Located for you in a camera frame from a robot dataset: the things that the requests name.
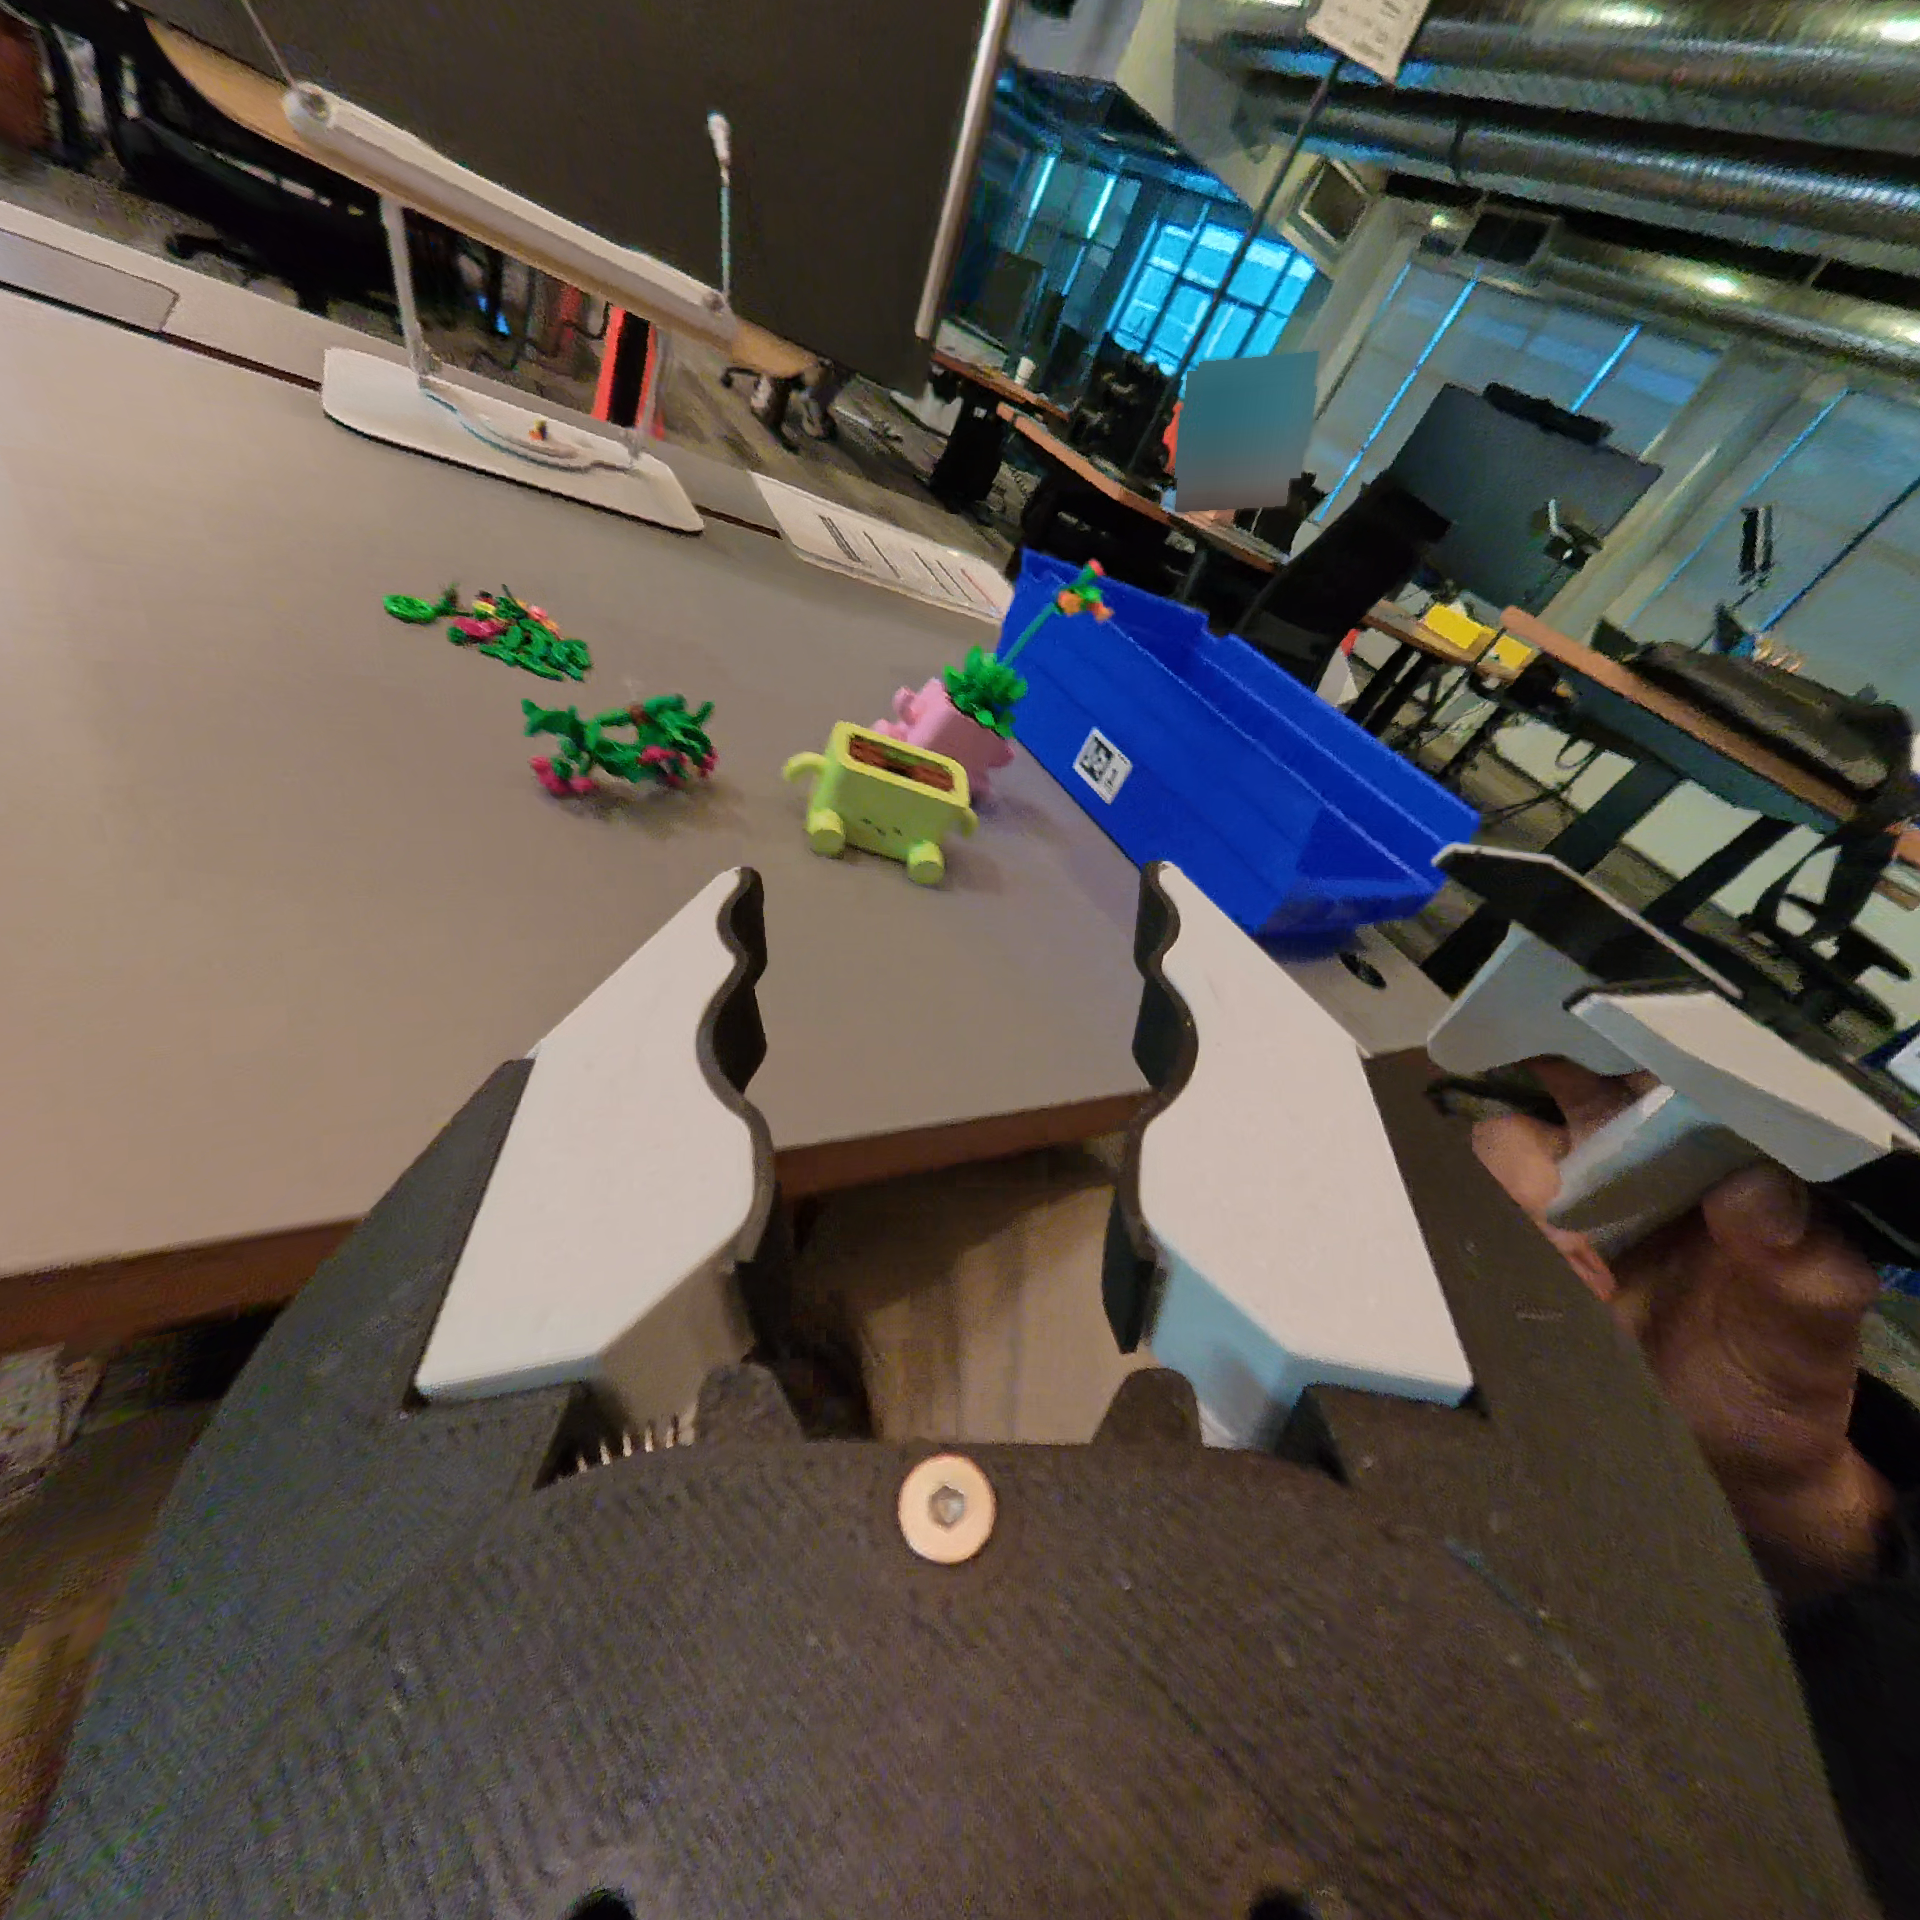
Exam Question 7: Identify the person's right hand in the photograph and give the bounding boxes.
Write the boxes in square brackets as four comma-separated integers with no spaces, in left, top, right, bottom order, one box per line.
[1472,1048,1906,1598]

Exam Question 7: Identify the small yellow bin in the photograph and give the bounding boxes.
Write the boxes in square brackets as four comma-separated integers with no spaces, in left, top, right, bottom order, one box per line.
[1422,599,1539,673]

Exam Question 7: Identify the black bag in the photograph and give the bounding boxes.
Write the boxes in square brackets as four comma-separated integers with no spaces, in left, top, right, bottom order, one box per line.
[1597,635,1912,801]

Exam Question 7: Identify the dark computer monitor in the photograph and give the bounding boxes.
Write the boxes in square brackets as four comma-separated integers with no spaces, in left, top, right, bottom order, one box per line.
[1372,382,1663,617]

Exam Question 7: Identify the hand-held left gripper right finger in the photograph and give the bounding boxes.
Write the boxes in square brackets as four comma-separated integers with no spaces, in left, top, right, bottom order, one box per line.
[1109,860,1473,1454]

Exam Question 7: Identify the person's left leg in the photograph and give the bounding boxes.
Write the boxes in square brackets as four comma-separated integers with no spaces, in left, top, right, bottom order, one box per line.
[816,1184,1132,1446]

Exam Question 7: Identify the black board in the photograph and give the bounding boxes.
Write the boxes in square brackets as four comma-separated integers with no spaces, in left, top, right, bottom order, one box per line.
[136,0,1024,399]

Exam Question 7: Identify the desk cable cover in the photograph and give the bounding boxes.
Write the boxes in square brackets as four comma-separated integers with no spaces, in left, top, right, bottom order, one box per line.
[0,230,188,341]

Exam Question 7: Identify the blue plastic bin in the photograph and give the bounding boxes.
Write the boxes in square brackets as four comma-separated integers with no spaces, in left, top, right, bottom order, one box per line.
[998,546,1484,953]

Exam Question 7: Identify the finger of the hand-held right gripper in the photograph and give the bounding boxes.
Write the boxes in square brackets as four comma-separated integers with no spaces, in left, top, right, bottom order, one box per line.
[1430,838,1739,1075]
[1548,979,1920,1258]

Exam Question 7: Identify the person's right forearm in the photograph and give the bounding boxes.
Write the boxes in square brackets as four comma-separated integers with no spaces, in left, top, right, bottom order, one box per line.
[1775,1331,1920,1920]

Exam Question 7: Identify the black office chair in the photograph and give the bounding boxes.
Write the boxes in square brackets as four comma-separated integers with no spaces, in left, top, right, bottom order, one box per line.
[1229,477,1455,710]

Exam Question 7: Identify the pink toy brick plant pot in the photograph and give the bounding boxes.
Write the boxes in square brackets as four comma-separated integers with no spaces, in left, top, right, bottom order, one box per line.
[869,553,1122,816]

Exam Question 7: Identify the wooden background desk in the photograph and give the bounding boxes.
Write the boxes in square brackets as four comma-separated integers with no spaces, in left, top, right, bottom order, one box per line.
[1348,599,1920,963]

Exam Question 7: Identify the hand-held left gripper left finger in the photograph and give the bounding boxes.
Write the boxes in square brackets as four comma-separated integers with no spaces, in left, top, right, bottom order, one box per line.
[408,860,781,1411]

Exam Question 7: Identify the laminated paper sheet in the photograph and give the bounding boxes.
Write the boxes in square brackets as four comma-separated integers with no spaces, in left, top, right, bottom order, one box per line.
[749,477,1015,620]

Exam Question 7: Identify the pile of small toy bricks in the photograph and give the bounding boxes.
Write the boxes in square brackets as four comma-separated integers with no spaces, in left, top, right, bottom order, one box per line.
[380,577,596,684]

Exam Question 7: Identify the grey ceiling pipes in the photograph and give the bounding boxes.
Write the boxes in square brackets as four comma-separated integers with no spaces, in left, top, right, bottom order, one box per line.
[1188,0,1920,373]

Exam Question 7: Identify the white document stand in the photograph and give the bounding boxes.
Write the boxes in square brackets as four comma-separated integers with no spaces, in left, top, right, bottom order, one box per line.
[146,25,830,544]

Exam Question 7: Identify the green toy brick vine plant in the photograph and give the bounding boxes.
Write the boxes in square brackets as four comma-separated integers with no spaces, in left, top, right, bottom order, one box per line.
[516,692,719,801]

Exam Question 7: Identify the lime green toy brick pot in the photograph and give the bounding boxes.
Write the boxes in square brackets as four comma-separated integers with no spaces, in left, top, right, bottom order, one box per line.
[781,720,981,888]

